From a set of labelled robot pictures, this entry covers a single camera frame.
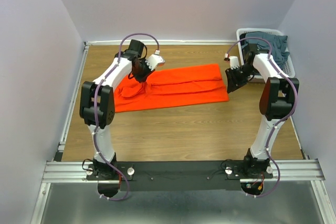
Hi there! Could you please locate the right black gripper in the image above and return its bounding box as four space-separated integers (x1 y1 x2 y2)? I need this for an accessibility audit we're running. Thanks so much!
224 64 257 93

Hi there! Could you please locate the orange t shirt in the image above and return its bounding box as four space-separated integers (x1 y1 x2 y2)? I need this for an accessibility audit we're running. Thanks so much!
114 64 229 113

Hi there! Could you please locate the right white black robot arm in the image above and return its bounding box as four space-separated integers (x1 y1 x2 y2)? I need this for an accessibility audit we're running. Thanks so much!
224 51 299 178

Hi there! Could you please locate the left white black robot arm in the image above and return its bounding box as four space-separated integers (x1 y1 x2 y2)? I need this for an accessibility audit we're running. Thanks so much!
79 39 155 180

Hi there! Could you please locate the white laundry basket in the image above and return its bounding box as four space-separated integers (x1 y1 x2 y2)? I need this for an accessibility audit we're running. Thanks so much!
236 28 295 78

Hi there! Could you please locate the grey blue t shirt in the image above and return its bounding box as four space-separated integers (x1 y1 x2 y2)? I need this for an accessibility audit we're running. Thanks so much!
241 31 290 70

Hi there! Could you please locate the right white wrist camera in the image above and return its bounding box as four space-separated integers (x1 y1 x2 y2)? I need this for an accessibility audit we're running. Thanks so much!
229 56 240 70

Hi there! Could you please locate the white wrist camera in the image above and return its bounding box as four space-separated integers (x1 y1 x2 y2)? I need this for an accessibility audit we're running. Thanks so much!
145 54 165 71
229 56 240 70

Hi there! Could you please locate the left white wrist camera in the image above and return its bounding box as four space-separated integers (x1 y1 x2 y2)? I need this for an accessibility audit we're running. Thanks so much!
145 54 165 71

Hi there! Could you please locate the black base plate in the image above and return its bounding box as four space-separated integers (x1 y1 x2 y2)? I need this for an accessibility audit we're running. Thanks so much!
83 159 273 193

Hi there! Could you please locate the aluminium frame rail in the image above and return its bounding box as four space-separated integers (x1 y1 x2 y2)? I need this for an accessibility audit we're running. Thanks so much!
30 158 336 224

